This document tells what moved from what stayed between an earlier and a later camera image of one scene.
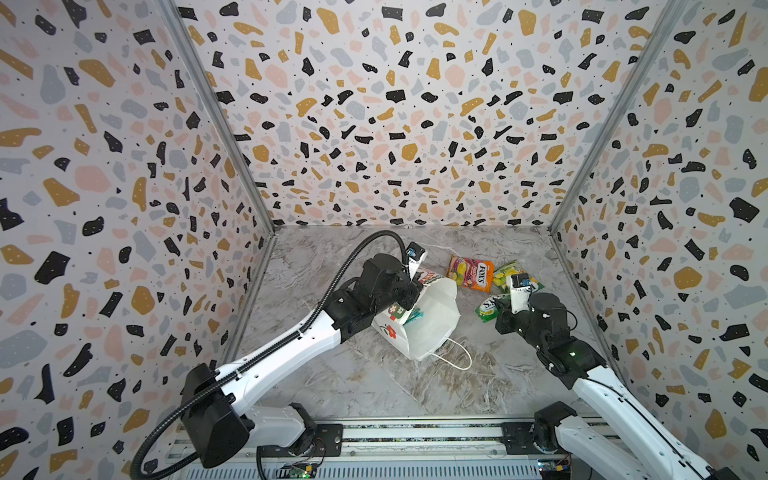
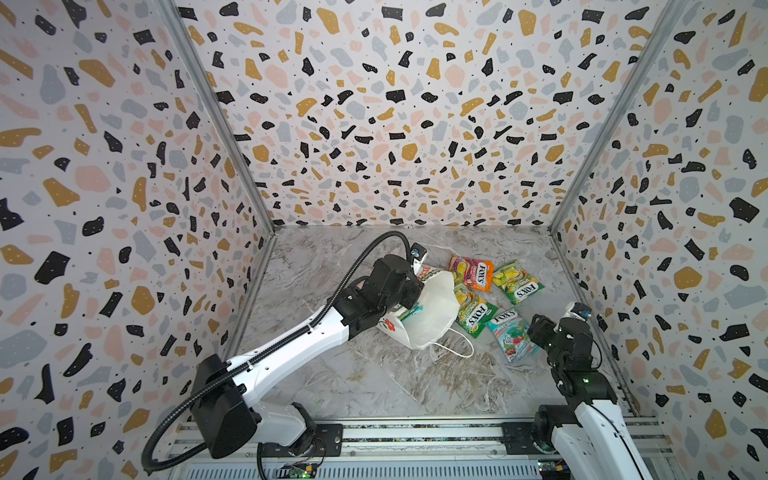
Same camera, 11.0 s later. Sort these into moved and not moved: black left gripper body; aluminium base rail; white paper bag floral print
Moved: white paper bag floral print
Not moved: black left gripper body; aluminium base rail
